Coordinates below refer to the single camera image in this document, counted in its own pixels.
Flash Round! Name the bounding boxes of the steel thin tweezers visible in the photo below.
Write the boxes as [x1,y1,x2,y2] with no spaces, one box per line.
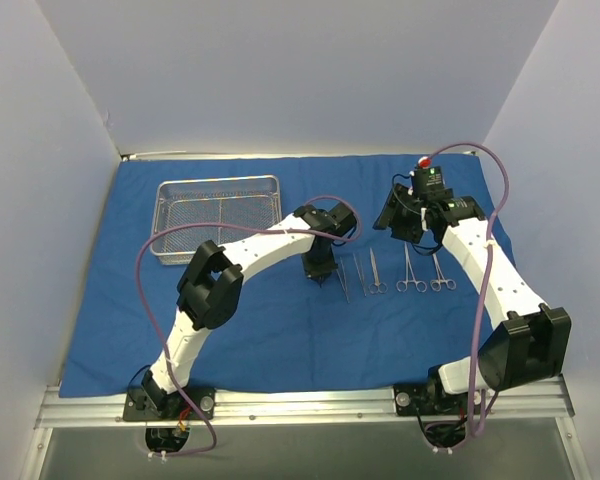
[352,253,368,298]
[336,257,350,303]

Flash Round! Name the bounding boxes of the steel needle holder forceps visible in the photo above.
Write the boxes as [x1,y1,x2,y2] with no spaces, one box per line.
[369,247,388,295]

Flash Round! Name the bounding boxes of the steel hemostat clamp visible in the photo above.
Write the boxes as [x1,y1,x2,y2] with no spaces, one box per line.
[396,242,427,293]
[430,254,456,292]

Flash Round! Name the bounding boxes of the blue surgical drape cloth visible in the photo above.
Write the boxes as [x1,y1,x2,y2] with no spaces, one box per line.
[60,155,491,398]

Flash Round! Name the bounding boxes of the steel mesh instrument tray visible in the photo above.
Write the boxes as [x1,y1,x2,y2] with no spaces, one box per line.
[150,175,282,265]

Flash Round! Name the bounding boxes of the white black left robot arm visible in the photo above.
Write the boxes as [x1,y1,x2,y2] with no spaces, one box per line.
[141,201,358,419]

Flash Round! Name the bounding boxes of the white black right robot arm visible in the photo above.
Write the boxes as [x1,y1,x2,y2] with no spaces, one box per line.
[373,166,572,413]

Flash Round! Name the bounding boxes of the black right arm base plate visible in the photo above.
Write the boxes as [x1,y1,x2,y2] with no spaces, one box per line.
[392,383,469,417]

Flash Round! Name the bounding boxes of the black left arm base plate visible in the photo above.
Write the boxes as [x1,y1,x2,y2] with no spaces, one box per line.
[122,386,216,422]

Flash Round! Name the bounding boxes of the aluminium front frame rail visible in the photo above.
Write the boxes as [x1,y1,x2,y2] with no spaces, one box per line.
[35,378,575,428]

